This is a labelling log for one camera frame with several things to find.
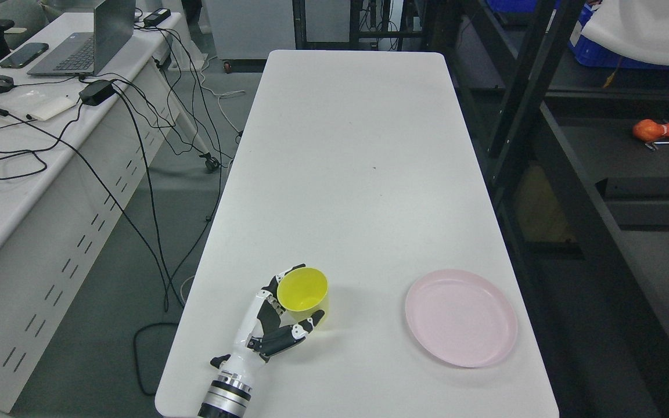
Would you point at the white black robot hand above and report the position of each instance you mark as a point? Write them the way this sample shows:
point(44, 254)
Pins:
point(266, 330)

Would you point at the yellow plastic cup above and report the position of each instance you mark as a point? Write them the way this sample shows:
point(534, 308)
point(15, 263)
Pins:
point(304, 291)

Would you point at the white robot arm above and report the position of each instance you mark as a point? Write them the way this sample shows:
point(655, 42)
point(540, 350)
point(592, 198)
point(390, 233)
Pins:
point(228, 396)

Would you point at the orange toy on shelf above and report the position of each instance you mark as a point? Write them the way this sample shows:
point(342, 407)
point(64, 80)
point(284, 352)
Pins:
point(648, 130)

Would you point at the white table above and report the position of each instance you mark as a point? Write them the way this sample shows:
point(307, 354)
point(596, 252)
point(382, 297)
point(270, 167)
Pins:
point(358, 163)

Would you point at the pink plastic plate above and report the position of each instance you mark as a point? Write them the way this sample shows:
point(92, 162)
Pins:
point(461, 318)

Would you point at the white side desk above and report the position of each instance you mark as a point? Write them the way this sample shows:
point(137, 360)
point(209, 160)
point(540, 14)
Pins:
point(64, 183)

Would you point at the black power adapter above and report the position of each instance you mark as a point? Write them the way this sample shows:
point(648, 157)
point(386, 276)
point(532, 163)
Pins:
point(96, 92)

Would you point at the white power bank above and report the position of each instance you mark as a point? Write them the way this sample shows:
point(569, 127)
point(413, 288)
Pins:
point(50, 107)

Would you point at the black power brick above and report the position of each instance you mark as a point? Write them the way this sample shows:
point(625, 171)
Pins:
point(157, 17)

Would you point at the grey laptop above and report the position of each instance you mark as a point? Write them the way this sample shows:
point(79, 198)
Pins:
point(88, 53)

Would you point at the black smartphone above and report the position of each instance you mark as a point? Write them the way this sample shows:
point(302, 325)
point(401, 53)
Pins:
point(24, 55)

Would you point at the blue plastic bin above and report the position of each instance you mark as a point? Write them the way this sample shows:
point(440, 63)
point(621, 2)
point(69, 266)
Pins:
point(629, 34)

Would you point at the black metal rack frame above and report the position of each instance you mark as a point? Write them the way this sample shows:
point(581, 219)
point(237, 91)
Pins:
point(583, 205)

